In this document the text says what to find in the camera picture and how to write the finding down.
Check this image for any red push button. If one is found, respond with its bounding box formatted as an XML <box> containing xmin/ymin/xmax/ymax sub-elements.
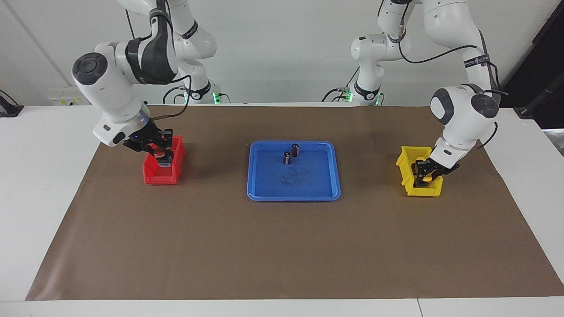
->
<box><xmin>151</xmin><ymin>144</ymin><xmax>173</xmax><ymax>169</ymax></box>

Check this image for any blue plastic tray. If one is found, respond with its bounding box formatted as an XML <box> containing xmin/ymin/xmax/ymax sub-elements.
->
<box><xmin>246</xmin><ymin>140</ymin><xmax>341</xmax><ymax>202</ymax></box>

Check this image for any yellow plastic parts bin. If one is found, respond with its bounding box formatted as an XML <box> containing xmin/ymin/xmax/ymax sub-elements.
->
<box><xmin>396</xmin><ymin>146</ymin><xmax>444</xmax><ymax>197</ymax></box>

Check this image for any red plastic parts bin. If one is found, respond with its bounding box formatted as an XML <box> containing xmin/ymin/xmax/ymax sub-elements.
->
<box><xmin>142</xmin><ymin>136</ymin><xmax>186</xmax><ymax>185</ymax></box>

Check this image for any black stand pole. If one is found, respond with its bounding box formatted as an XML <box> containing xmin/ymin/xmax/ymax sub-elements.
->
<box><xmin>513</xmin><ymin>84</ymin><xmax>564</xmax><ymax>119</ymax></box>

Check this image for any brown paper table mat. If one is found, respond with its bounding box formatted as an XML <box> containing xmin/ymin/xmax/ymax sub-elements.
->
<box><xmin>25</xmin><ymin>105</ymin><xmax>564</xmax><ymax>301</ymax></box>

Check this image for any black side panel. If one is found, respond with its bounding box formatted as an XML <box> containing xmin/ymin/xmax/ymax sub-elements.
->
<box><xmin>502</xmin><ymin>0</ymin><xmax>564</xmax><ymax>129</ymax></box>

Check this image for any black cable at arm base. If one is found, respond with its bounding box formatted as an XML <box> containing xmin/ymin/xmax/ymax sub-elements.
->
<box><xmin>321</xmin><ymin>66</ymin><xmax>360</xmax><ymax>103</ymax></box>
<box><xmin>162</xmin><ymin>85</ymin><xmax>188</xmax><ymax>105</ymax></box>

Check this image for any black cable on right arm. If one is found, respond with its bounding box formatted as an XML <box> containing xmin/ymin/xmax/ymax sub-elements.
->
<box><xmin>125</xmin><ymin>8</ymin><xmax>193</xmax><ymax>122</ymax></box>

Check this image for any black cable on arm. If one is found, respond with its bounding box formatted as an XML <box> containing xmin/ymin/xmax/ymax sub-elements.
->
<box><xmin>398</xmin><ymin>18</ymin><xmax>510</xmax><ymax>150</ymax></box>
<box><xmin>125</xmin><ymin>8</ymin><xmax>193</xmax><ymax>122</ymax></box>

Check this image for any white wall socket box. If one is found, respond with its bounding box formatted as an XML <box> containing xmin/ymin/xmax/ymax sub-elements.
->
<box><xmin>48</xmin><ymin>86</ymin><xmax>92</xmax><ymax>106</ymax></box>

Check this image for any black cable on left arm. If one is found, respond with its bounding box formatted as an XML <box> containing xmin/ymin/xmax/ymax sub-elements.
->
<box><xmin>398</xmin><ymin>18</ymin><xmax>510</xmax><ymax>150</ymax></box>

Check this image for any small black device with cable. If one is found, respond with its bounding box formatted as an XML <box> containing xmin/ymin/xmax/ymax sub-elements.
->
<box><xmin>0</xmin><ymin>90</ymin><xmax>24</xmax><ymax>118</ymax></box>

